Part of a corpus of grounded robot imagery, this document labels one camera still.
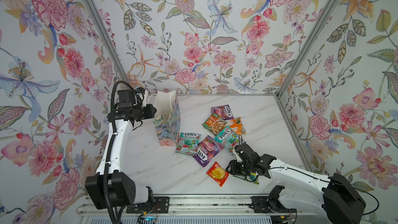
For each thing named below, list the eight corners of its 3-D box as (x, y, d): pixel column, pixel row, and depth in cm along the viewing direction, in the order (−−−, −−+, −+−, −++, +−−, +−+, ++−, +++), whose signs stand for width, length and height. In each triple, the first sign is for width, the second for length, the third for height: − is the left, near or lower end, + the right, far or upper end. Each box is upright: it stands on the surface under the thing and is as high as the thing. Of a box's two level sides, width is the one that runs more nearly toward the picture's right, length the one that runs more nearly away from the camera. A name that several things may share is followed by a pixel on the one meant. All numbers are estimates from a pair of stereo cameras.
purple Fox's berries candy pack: (189, 154, 92) (189, 152, 90) (208, 137, 100) (208, 134, 97) (204, 169, 87) (204, 167, 84) (223, 149, 94) (223, 147, 92)
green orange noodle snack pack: (212, 137, 99) (212, 134, 96) (201, 123, 106) (201, 120, 103) (234, 124, 106) (235, 120, 103) (222, 112, 112) (223, 109, 109)
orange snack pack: (232, 134, 101) (232, 131, 98) (229, 120, 108) (230, 117, 106) (244, 134, 101) (245, 131, 98) (241, 120, 108) (242, 117, 106)
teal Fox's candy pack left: (176, 152, 93) (175, 150, 90) (181, 134, 101) (181, 131, 98) (195, 156, 91) (195, 154, 89) (200, 137, 100) (200, 134, 97)
